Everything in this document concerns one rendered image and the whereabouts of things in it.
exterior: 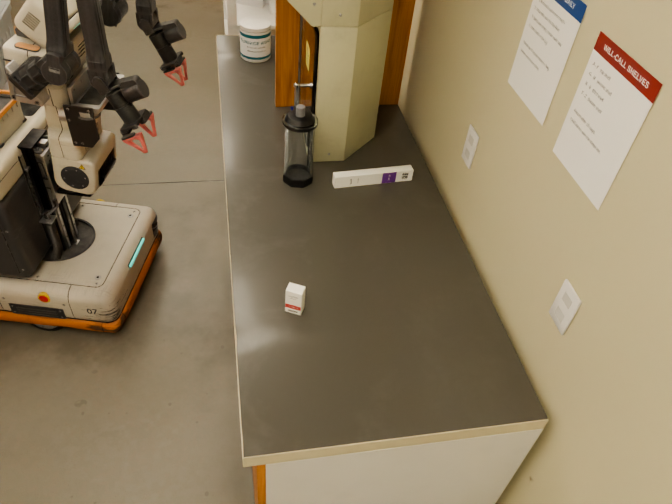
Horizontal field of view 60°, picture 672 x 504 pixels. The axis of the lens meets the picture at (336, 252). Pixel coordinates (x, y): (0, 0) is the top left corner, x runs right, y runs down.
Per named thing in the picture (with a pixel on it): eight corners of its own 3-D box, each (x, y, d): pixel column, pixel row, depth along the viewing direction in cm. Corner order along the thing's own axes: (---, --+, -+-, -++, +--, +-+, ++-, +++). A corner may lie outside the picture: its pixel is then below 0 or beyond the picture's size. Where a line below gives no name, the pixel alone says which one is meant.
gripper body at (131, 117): (149, 112, 188) (136, 93, 184) (139, 129, 181) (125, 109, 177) (133, 118, 190) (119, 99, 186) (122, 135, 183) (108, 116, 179)
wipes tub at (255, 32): (269, 49, 258) (269, 15, 248) (272, 63, 249) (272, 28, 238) (239, 49, 256) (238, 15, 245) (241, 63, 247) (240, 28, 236)
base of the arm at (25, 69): (25, 60, 180) (6, 78, 171) (42, 47, 177) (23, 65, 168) (48, 82, 185) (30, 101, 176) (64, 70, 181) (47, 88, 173)
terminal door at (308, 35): (300, 102, 217) (304, -8, 190) (311, 148, 196) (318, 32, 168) (298, 102, 217) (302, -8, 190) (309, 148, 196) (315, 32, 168)
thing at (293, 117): (315, 118, 181) (316, 99, 176) (314, 134, 174) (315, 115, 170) (285, 116, 180) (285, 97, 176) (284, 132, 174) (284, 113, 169)
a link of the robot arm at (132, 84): (100, 66, 178) (89, 79, 172) (130, 53, 174) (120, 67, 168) (123, 99, 185) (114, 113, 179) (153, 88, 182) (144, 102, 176)
